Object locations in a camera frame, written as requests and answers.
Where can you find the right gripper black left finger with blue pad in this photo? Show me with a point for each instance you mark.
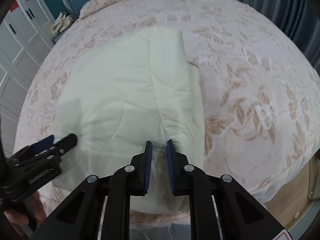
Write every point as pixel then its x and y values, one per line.
pixel 130 180

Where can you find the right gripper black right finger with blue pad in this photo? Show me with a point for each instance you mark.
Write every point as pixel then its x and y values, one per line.
pixel 203 191

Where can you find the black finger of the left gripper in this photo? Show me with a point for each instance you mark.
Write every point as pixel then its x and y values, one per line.
pixel 64 145

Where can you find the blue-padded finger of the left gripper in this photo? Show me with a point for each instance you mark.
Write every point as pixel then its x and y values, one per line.
pixel 44 144

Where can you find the cream quilted padded garment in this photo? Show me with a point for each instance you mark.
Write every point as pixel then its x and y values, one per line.
pixel 137 88

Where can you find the blue bedside table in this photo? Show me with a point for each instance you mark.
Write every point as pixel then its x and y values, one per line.
pixel 56 38

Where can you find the white wardrobe with red decals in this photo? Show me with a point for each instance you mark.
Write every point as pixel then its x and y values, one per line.
pixel 26 40

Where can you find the stack of folded cloths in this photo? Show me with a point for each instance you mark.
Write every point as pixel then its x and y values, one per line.
pixel 62 23

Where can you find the grey-blue curtain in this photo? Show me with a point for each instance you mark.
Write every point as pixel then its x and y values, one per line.
pixel 296 19

